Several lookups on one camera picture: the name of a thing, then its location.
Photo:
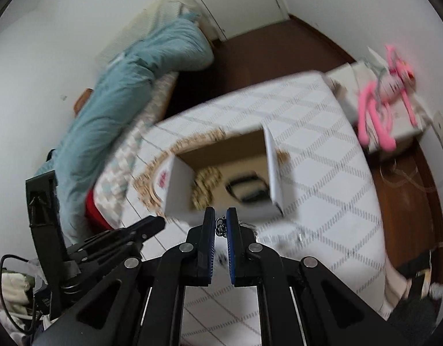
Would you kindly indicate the small silver jewelry piece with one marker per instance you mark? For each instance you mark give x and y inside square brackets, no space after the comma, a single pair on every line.
[299,238]

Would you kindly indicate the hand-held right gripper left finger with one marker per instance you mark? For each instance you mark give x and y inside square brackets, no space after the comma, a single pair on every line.
[208,256]

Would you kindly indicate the white door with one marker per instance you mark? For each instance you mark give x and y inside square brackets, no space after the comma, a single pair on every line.
[235,0]

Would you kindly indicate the white wall socket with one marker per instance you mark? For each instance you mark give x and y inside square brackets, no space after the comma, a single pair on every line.
[442,124]

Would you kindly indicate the brown wooden piece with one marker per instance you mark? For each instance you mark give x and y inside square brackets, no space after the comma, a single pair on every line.
[82,102]

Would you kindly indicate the white pillow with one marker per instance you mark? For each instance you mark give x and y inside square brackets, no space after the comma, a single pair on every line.
[160,14]

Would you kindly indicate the pile of pale clothes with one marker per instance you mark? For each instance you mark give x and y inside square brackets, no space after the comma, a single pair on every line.
[8,283]

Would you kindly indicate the dark cloth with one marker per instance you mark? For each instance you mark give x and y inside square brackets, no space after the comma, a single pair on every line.
[412,306]

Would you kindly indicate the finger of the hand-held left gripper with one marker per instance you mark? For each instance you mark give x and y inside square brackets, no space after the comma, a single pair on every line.
[106,248]
[145,225]

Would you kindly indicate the beige patterned bed sheet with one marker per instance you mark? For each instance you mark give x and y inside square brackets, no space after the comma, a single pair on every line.
[113,178]

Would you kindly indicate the white checked bed cover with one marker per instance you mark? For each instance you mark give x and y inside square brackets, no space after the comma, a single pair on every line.
[315,151]

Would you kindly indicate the pink plush toy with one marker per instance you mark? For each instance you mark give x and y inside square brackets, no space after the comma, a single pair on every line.
[369,110]

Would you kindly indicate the round woven beige mat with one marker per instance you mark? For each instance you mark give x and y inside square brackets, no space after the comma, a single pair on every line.
[148,184]

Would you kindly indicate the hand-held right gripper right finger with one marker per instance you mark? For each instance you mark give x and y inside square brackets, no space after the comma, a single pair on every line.
[233,256]

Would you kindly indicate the white cardboard box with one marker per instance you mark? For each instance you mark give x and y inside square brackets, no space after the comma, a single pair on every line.
[221,158]

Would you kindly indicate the clear plastic wrap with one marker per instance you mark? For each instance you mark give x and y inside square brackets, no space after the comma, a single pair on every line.
[401,176]

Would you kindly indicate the red cloth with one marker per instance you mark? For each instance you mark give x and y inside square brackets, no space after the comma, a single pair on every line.
[93,209]

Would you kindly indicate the teal duvet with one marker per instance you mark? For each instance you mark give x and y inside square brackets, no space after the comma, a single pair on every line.
[116,115]

